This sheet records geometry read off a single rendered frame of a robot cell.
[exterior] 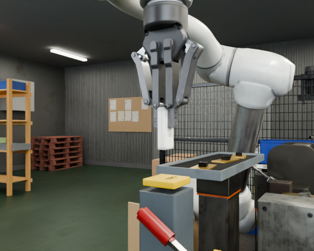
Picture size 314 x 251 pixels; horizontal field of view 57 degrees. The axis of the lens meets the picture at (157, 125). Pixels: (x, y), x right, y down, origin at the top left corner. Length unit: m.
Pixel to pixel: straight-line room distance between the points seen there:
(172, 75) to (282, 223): 0.32
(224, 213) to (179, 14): 0.44
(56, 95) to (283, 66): 9.27
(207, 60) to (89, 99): 8.69
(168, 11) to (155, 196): 0.29
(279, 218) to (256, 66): 0.52
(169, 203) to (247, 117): 0.63
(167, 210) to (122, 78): 8.43
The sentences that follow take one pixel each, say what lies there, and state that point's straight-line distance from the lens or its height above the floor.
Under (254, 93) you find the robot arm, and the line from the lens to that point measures 0.98.
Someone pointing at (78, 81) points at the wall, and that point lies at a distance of 9.87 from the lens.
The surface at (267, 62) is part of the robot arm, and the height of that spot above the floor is 1.44.
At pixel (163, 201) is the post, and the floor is 1.13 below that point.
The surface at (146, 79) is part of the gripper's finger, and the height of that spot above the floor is 1.33.
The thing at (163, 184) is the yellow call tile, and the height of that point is 1.16.
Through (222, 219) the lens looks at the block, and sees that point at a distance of 0.71.
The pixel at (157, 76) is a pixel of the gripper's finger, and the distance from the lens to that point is 0.49.
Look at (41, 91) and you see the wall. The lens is 9.57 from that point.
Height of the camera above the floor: 1.25
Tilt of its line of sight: level
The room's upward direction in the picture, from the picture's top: straight up
